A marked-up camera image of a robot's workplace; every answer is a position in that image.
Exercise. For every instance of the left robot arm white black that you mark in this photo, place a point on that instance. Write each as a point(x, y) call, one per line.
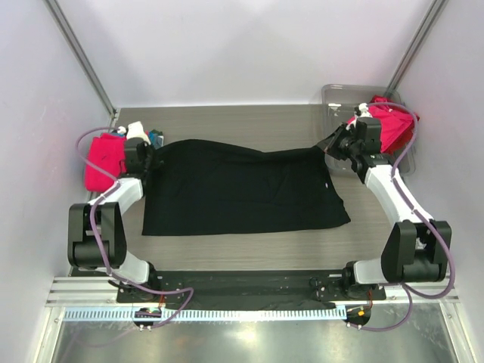
point(96, 236)

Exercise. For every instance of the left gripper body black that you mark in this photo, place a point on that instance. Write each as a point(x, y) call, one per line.
point(153, 161)

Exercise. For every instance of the folded pink t shirt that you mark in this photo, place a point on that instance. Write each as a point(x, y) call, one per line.
point(106, 152)

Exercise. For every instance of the left aluminium frame post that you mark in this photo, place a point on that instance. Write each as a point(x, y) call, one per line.
point(78, 51)

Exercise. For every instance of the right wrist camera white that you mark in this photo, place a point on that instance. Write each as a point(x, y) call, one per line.
point(362, 110)

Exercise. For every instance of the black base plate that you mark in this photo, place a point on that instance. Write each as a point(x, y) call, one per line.
point(268, 290)

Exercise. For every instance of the red t shirt in bin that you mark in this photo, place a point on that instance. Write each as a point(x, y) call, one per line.
point(406, 136)

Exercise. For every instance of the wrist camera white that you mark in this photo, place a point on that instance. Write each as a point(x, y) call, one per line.
point(362, 110)
point(134, 130)

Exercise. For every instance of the aluminium rail front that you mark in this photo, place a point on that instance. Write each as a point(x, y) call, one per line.
point(98, 291)

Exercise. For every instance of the clear plastic bin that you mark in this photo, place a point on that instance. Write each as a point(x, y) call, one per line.
point(338, 102)

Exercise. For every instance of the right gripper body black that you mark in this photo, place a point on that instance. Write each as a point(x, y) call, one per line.
point(348, 145)

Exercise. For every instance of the slotted cable duct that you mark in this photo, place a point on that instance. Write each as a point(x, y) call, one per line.
point(91, 314)

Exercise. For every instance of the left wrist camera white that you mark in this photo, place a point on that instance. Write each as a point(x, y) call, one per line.
point(134, 130)

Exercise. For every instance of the pink t shirt in bin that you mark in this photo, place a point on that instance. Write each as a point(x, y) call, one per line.
point(393, 128)

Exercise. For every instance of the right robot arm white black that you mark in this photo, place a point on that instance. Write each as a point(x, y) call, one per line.
point(417, 252)

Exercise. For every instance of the black t shirt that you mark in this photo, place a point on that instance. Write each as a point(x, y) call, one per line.
point(209, 188)

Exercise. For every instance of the right aluminium frame post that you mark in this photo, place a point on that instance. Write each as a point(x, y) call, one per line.
point(425, 27)

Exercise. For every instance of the aluminium frame post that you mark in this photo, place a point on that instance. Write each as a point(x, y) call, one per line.
point(425, 27)
point(78, 51)

